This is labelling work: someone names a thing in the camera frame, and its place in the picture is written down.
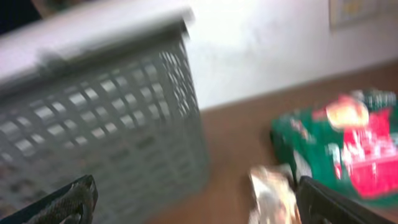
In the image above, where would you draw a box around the wall picture frame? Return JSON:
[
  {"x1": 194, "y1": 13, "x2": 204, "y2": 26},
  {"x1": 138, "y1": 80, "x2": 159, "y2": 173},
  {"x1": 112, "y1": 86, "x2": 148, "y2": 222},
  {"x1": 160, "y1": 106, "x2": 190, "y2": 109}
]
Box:
[{"x1": 328, "y1": 0, "x2": 397, "y2": 29}]

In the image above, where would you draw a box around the green Nescafe coffee bag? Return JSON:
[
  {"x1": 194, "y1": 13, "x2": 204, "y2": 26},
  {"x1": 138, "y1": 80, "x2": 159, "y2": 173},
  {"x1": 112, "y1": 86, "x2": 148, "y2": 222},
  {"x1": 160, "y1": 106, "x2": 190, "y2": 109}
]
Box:
[{"x1": 270, "y1": 89, "x2": 397, "y2": 207}]

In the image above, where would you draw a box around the grey plastic basket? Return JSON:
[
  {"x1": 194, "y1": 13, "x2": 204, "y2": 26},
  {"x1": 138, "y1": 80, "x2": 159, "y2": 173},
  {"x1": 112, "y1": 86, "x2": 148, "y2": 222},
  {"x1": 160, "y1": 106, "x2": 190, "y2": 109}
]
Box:
[{"x1": 1, "y1": 1, "x2": 208, "y2": 223}]

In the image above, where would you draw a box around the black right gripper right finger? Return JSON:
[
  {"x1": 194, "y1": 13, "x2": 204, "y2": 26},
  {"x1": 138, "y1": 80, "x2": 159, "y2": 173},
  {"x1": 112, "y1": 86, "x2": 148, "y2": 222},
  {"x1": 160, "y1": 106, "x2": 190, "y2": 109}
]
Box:
[{"x1": 295, "y1": 176, "x2": 397, "y2": 224}]

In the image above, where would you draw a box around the brown snack bag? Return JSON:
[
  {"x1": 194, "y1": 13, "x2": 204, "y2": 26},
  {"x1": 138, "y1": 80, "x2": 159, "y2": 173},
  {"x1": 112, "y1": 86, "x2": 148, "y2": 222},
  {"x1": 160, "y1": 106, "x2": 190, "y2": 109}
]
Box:
[{"x1": 248, "y1": 164, "x2": 302, "y2": 224}]

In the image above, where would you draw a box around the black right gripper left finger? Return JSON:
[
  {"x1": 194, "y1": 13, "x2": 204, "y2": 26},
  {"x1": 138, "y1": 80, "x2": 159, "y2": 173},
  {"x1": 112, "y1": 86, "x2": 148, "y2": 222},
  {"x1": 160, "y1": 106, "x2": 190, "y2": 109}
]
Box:
[{"x1": 1, "y1": 175, "x2": 98, "y2": 224}]

